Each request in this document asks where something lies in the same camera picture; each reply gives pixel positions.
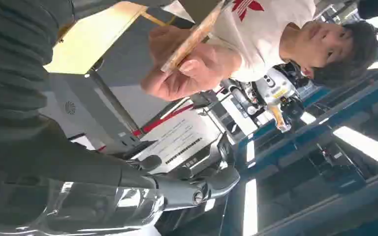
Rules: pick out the white robot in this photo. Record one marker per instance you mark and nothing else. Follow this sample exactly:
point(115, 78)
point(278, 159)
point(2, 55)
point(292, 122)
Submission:
point(273, 92)

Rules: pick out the white panel with round logo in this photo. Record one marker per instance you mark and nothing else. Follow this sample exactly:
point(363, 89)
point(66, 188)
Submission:
point(78, 109)

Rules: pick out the red strip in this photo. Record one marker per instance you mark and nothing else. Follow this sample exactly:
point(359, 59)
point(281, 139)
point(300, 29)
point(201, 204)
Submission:
point(166, 119)

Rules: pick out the black round object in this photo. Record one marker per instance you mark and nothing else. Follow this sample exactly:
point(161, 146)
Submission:
point(373, 8)

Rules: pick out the person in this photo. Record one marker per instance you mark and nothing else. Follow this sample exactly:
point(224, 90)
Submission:
point(267, 35)

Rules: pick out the person's hand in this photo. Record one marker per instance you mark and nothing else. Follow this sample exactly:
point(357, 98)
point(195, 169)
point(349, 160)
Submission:
point(202, 73)

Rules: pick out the grey machine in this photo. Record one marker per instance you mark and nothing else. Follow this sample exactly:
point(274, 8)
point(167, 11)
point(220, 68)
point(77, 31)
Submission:
point(208, 156)

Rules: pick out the white printed sheet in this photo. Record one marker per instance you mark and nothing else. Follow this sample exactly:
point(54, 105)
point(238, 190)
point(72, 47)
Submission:
point(179, 140)

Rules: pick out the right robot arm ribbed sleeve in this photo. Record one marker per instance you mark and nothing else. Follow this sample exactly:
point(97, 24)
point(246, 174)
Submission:
point(11, 58)

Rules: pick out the long ceiling light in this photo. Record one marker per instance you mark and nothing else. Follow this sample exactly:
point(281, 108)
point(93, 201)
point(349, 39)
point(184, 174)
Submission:
point(250, 208)
point(368, 146)

